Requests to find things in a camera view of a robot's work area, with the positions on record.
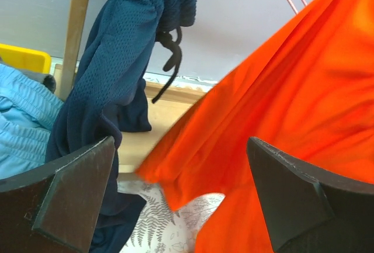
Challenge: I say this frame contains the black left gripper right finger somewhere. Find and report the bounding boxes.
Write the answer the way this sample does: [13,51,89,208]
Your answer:
[247,137,373,252]

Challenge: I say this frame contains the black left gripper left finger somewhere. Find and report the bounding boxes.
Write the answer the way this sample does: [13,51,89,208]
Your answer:
[1,137,115,252]

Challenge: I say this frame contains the bright red-orange shorts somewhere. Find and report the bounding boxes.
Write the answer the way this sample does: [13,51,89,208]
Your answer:
[137,0,373,252]

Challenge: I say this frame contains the light blue shorts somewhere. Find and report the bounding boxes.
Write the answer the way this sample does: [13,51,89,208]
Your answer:
[0,63,65,181]

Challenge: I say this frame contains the navy blue mesh shorts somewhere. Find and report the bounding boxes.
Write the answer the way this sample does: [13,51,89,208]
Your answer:
[45,0,208,253]

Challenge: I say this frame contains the floral patterned table mat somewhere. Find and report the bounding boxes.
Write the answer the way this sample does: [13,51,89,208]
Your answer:
[118,173,224,253]

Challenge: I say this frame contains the grey garment in tray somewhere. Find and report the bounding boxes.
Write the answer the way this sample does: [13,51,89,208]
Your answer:
[1,59,56,99]

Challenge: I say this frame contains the yellow plastic tray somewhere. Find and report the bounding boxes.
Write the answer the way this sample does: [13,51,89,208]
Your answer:
[0,43,51,74]

